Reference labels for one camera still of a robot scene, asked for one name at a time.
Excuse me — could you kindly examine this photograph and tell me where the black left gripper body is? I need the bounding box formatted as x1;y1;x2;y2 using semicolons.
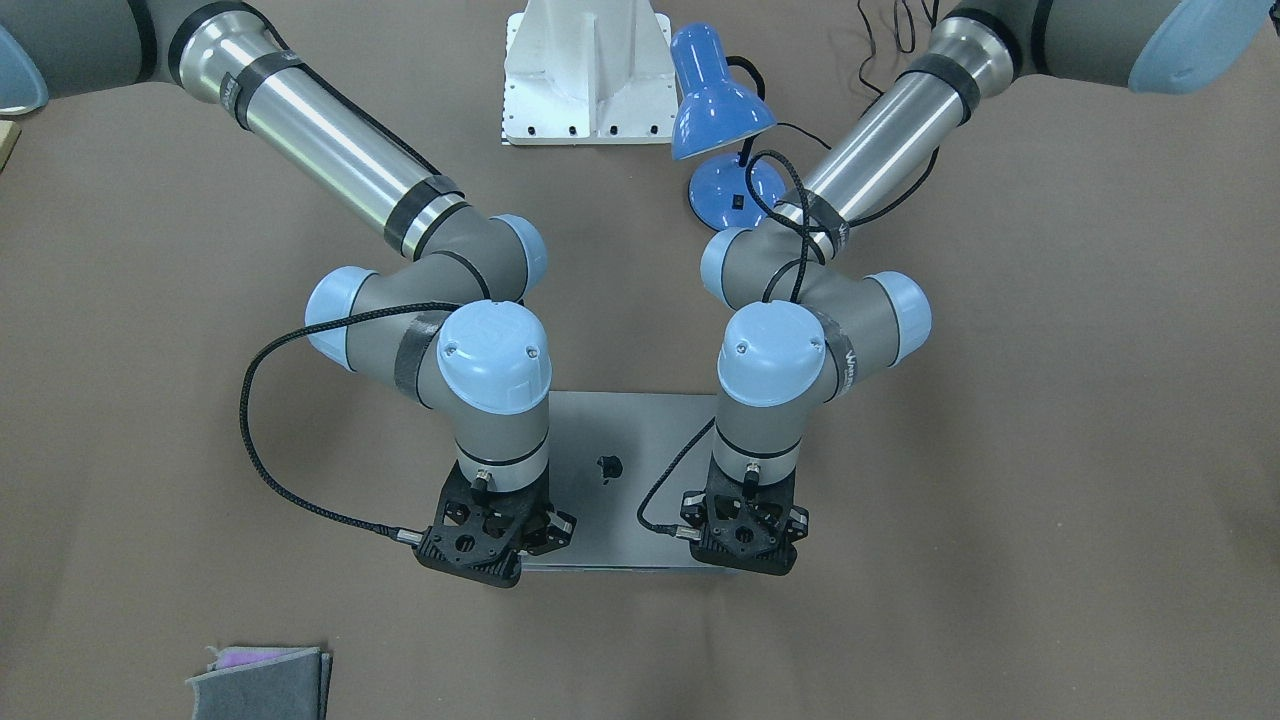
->
680;471;809;577

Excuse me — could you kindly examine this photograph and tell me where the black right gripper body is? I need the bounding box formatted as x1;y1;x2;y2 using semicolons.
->
416;470;554;588

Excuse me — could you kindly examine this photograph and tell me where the grey laptop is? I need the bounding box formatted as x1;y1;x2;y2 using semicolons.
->
522;391;724;574

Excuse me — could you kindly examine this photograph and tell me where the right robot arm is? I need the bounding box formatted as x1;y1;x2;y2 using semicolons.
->
1;1;576;588

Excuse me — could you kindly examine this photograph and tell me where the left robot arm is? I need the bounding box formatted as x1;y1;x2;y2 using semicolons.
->
663;1;1277;577

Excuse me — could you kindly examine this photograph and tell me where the folded grey cloth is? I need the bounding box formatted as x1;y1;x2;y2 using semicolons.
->
186;646;332;719

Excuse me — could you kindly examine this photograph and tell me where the blue desk lamp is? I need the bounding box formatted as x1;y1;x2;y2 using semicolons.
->
671;23;785;231

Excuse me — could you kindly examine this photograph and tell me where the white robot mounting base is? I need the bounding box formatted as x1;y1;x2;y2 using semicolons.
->
500;1;678;146

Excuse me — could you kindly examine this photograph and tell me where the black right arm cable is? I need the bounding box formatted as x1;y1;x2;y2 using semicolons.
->
238;300;463;546

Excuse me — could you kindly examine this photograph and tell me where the black lamp power cable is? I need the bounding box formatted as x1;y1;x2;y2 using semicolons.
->
776;0;946;158

